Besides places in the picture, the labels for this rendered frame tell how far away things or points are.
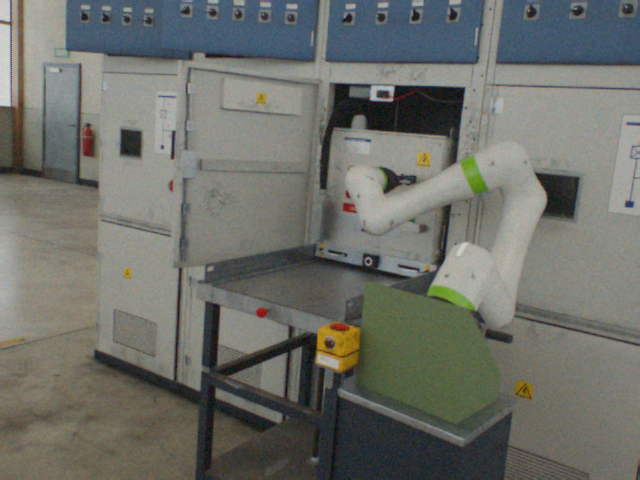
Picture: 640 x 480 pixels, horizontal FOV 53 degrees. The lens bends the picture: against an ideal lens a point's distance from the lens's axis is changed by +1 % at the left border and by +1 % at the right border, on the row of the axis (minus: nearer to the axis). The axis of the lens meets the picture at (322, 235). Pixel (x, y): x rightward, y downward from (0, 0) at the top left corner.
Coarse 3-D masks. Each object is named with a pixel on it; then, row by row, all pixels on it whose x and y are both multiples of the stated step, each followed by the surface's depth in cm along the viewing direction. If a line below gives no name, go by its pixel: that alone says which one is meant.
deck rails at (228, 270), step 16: (256, 256) 232; (272, 256) 240; (288, 256) 248; (304, 256) 257; (208, 272) 212; (224, 272) 219; (240, 272) 226; (256, 272) 232; (432, 272) 228; (400, 288) 208; (416, 288) 219; (352, 304) 184; (352, 320) 184
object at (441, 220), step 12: (372, 132) 243; (384, 132) 240; (396, 132) 237; (456, 144) 236; (444, 156) 228; (456, 156) 237; (444, 168) 230; (444, 216) 237; (432, 252) 234; (444, 252) 243
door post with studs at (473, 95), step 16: (480, 48) 220; (480, 64) 221; (480, 80) 221; (464, 96) 226; (480, 96) 222; (464, 112) 226; (464, 128) 227; (464, 144) 227; (464, 208) 229; (464, 224) 230; (448, 240) 234; (464, 240) 230
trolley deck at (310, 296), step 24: (312, 264) 255; (336, 264) 258; (216, 288) 208; (240, 288) 209; (264, 288) 212; (288, 288) 214; (312, 288) 217; (336, 288) 219; (360, 288) 222; (288, 312) 192; (312, 312) 189; (336, 312) 191
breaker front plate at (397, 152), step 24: (336, 144) 253; (384, 144) 241; (408, 144) 235; (432, 144) 230; (336, 168) 254; (408, 168) 236; (432, 168) 231; (336, 192) 255; (432, 216) 232; (336, 240) 257; (360, 240) 251; (384, 240) 245; (408, 240) 239; (432, 240) 233
